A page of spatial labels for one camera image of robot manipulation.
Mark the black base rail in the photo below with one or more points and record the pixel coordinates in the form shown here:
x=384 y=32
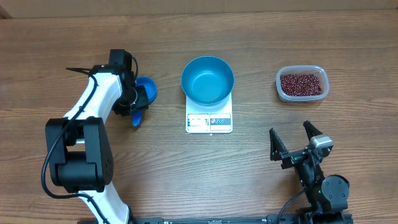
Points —
x=269 y=219

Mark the teal blue bowl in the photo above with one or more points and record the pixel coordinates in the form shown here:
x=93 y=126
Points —
x=207 y=80

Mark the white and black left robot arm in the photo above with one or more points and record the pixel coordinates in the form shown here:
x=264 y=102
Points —
x=79 y=161

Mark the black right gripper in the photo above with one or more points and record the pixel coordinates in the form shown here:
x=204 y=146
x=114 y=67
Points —
x=278 y=149

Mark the red beans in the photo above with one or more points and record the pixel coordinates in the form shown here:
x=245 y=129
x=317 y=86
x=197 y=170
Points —
x=300 y=84

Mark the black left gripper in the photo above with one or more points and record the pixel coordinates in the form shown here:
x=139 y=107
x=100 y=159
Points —
x=119 y=108

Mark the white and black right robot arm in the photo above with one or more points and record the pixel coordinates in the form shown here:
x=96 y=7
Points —
x=327 y=196

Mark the blue plastic measuring scoop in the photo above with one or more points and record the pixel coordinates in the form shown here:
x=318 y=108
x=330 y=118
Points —
x=151 y=93

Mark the clear plastic container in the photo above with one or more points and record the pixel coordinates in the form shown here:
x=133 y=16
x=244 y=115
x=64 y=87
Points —
x=303 y=69

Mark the white digital kitchen scale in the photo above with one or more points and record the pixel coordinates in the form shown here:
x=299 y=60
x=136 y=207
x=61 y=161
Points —
x=215 y=119

